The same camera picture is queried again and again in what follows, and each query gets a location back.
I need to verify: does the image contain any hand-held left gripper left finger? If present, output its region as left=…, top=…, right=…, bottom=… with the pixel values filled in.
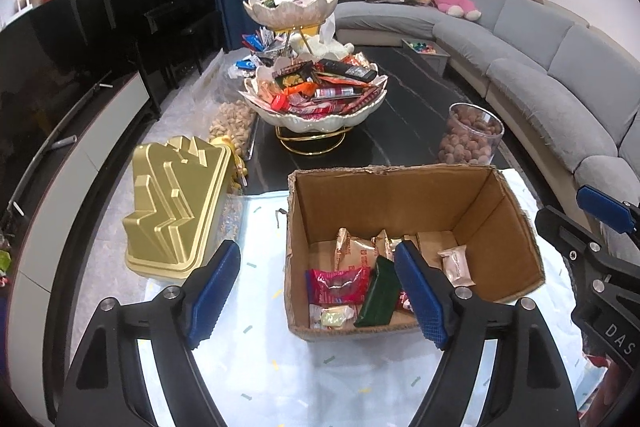
left=56, top=239, right=242, bottom=427

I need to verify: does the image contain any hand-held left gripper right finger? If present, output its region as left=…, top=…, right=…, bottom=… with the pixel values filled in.
left=393, top=240, right=583, bottom=427

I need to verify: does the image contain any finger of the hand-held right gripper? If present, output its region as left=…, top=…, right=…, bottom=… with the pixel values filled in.
left=534, top=205, right=618, bottom=280
left=576, top=186, right=640, bottom=235

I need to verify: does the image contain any dark green snack packet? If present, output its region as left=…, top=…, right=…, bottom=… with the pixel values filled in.
left=353, top=255, right=402, bottom=328

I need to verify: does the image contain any white snack packet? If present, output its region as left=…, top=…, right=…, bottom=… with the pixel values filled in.
left=438, top=244, right=476, bottom=290

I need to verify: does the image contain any pink red snack packet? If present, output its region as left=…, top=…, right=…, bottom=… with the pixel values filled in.
left=305, top=267, right=372, bottom=305

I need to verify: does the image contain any pale green candy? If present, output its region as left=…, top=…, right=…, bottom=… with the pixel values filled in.
left=309, top=304, right=357, bottom=330

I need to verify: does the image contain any brown cardboard box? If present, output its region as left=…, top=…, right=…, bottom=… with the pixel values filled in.
left=284, top=164, right=546, bottom=340

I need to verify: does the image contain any light blue printed tablecloth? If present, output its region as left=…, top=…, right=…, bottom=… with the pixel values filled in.
left=135, top=167, right=608, bottom=427

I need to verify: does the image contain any gold lid candy container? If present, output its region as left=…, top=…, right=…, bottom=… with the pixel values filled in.
left=122, top=134, right=246, bottom=283

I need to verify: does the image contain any glass jar of nuts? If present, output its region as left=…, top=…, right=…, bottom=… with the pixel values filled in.
left=437, top=103, right=505, bottom=165

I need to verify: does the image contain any grey sectional sofa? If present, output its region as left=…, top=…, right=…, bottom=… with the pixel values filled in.
left=332, top=0, right=640, bottom=258

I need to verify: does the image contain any clear bag of nuts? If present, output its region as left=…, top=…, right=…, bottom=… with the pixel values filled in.
left=207, top=99, right=258, bottom=158

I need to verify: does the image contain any black coffee table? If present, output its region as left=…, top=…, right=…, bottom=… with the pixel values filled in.
left=215, top=47, right=541, bottom=198

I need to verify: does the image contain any white two-tier bowl stand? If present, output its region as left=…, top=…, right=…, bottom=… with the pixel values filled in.
left=240, top=0, right=388, bottom=155

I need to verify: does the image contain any grey television cabinet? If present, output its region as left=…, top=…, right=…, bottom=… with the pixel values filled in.
left=0, top=72, right=151, bottom=358

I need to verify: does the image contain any snack pile in large bowl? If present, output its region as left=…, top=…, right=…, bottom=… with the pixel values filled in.
left=257, top=57, right=381, bottom=115

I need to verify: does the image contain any small tray of candies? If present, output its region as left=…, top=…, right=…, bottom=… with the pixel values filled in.
left=401, top=38, right=451, bottom=75

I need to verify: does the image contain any loose pile of snack packets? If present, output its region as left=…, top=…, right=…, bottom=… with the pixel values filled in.
left=229, top=32, right=286, bottom=80

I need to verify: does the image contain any black flat television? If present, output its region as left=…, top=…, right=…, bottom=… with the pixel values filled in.
left=0, top=0, right=136, bottom=228

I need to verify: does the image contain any black upright piano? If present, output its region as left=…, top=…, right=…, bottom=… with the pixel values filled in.
left=75, top=0, right=226, bottom=90

